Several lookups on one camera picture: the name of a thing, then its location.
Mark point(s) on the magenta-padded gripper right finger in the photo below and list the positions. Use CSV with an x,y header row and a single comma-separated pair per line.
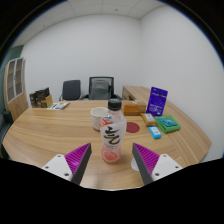
x,y
146,159

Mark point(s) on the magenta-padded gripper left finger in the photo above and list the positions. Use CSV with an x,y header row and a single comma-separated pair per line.
x,y
77,160

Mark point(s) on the brown box with dark items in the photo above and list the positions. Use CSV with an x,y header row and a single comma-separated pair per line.
x,y
40,98

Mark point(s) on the green flat pad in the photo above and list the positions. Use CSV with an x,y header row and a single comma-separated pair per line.
x,y
170,128

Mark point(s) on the wooden side desk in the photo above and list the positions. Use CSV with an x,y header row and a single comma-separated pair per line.
x,y
135,92

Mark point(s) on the purple hanging package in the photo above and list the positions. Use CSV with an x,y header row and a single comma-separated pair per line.
x,y
157,100

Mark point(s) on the pink drink bottle black cap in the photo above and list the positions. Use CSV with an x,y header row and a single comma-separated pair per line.
x,y
113,133

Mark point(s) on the orange-brown box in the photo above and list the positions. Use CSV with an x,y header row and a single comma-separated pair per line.
x,y
134,108

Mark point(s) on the grey mesh office chair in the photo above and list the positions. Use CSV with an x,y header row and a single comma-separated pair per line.
x,y
100,88

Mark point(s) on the white speckled cup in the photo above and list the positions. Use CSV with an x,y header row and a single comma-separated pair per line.
x,y
97,117

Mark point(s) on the blue card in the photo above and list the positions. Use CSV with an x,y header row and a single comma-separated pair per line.
x,y
167,122

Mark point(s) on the small blue box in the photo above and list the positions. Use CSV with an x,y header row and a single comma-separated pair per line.
x,y
155,132

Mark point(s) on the flat round red coaster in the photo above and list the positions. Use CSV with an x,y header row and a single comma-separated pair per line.
x,y
133,127

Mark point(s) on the black office chair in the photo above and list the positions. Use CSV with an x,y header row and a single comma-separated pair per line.
x,y
71,90

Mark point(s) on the white green leaflet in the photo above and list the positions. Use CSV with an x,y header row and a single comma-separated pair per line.
x,y
58,106

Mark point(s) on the wooden glass-door cabinet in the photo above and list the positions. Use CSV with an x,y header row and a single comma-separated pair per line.
x,y
16,90

